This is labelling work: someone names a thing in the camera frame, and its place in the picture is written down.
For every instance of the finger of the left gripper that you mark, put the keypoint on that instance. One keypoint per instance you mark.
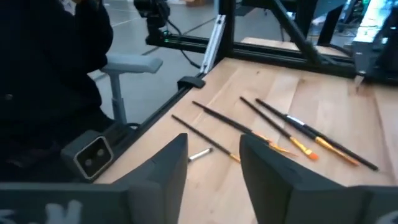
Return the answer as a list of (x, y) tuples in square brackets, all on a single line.
[(362, 59)]

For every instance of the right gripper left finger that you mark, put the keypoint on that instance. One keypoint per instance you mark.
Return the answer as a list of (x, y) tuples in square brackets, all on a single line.
[(161, 186)]

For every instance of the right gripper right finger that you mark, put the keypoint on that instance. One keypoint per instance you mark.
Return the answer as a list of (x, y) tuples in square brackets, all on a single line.
[(273, 186)]

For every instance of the black paintbrush silver ferrule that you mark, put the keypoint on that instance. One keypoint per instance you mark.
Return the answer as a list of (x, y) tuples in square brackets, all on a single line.
[(368, 164), (200, 154)]

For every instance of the black paintbrush gold ferrule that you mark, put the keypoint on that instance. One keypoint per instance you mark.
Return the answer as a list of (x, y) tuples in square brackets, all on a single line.
[(267, 107), (267, 118), (202, 135), (224, 118)]

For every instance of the black device with round knobs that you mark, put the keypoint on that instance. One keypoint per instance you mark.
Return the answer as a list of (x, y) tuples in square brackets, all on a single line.
[(93, 157)]

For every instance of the grey chair armrest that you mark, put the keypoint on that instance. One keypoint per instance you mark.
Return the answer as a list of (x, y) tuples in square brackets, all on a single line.
[(130, 63)]

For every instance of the person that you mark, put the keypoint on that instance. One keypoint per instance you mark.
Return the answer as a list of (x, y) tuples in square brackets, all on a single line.
[(46, 77)]

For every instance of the black rail clip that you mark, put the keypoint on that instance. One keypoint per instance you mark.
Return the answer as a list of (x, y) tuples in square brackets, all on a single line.
[(191, 82)]

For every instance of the silver aluminium bracket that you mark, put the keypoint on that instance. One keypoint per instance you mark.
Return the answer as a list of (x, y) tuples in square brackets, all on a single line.
[(214, 43)]

